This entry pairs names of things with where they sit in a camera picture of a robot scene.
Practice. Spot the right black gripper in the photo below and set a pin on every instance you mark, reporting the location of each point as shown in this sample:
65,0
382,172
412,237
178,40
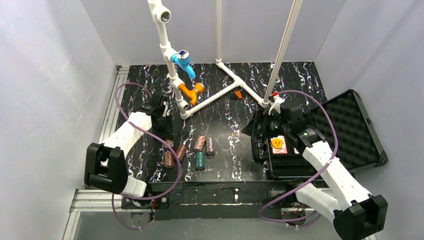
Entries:
259,133

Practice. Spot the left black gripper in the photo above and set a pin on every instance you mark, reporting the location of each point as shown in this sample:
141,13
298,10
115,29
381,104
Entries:
164,124

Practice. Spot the red black chip stack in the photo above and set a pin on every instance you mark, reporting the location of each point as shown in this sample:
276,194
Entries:
181,153
170,142
168,160

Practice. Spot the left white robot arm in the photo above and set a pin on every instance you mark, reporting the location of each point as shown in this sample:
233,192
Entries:
105,163

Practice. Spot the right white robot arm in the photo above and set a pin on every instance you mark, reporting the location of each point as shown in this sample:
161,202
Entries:
332,192

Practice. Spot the yellow big blind button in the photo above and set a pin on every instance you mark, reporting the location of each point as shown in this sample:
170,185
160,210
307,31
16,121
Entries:
277,143

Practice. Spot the red card deck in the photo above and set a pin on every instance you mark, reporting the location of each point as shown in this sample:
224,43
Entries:
283,150

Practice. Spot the small orange black clip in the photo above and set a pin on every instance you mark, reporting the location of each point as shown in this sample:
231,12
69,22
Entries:
237,95

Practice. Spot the orange white chip stack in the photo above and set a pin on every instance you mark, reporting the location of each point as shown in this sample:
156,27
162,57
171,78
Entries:
200,143

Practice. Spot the green blue chip stack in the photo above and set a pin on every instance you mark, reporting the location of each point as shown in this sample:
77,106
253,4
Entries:
199,160

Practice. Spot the orange plastic faucet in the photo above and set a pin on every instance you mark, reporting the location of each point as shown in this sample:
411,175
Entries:
194,93

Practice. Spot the blue plastic faucet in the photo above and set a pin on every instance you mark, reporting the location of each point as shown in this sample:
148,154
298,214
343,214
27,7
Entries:
182,59

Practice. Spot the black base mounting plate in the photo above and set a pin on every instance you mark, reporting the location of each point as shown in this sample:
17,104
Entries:
212,200

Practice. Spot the black poker carrying case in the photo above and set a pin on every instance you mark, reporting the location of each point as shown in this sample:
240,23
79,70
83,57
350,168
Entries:
359,147

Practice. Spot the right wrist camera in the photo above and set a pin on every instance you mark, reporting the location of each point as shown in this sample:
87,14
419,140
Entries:
275,104

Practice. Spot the aluminium frame rail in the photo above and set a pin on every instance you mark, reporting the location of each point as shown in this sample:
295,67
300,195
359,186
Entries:
94,200

